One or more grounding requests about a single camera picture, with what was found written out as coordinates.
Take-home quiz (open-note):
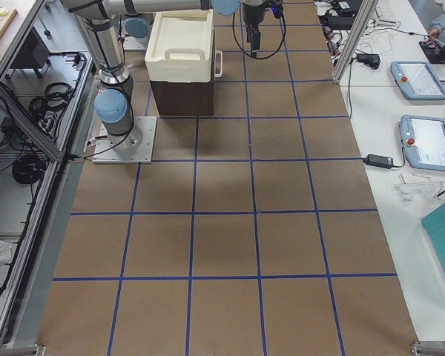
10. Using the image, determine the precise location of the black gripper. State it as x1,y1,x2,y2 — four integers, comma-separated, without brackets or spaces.
243,0,266,57

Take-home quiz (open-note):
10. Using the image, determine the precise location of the aluminium frame post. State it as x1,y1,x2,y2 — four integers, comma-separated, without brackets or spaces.
332,0,378,85

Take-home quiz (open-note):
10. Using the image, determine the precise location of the cream plastic storage bin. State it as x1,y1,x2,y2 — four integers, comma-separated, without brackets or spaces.
145,10,214,83

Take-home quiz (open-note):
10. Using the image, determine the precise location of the black power adapter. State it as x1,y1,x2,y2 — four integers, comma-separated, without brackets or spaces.
363,154,394,169

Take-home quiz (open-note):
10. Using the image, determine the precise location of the upper blue teach pendant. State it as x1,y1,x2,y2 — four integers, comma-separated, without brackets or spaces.
390,61,445,100

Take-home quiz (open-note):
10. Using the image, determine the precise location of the dark brown drawer cabinet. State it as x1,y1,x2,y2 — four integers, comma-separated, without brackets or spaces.
151,81,214,116

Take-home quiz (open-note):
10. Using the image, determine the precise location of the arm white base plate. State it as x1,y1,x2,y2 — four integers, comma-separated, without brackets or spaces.
91,116,157,164

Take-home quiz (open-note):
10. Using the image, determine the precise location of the blue teach pendant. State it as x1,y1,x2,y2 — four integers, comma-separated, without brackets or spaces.
400,115,445,172
390,61,445,100

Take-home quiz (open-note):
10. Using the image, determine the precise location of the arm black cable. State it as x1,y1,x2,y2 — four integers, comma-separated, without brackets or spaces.
232,0,287,59

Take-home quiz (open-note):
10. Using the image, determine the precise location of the lower blue teach pendant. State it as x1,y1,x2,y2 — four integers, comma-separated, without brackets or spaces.
400,115,445,172

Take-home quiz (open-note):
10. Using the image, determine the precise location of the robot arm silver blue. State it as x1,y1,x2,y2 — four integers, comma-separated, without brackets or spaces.
63,1,268,163

